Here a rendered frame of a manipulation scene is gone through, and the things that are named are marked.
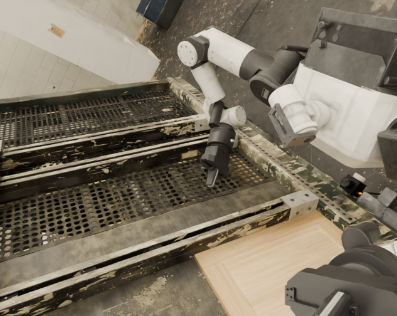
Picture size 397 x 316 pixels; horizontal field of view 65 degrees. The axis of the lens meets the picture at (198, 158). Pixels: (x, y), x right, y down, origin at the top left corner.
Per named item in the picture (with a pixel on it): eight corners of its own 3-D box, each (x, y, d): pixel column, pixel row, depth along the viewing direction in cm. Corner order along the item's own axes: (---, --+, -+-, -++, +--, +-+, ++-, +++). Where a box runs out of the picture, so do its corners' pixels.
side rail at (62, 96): (169, 96, 225) (169, 81, 219) (-5, 121, 183) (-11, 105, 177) (165, 93, 231) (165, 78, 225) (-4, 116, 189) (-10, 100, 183)
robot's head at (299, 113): (310, 84, 67) (280, 83, 63) (333, 122, 63) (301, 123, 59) (292, 105, 72) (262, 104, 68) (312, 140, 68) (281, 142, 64)
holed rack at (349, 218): (356, 221, 102) (357, 219, 101) (349, 223, 101) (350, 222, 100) (170, 78, 227) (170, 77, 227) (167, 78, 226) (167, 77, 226)
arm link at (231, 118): (219, 147, 111) (226, 121, 116) (244, 142, 104) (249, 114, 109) (199, 130, 104) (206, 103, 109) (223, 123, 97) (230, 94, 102)
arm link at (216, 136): (212, 178, 107) (219, 148, 112) (236, 177, 101) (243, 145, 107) (192, 160, 99) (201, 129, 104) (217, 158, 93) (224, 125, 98)
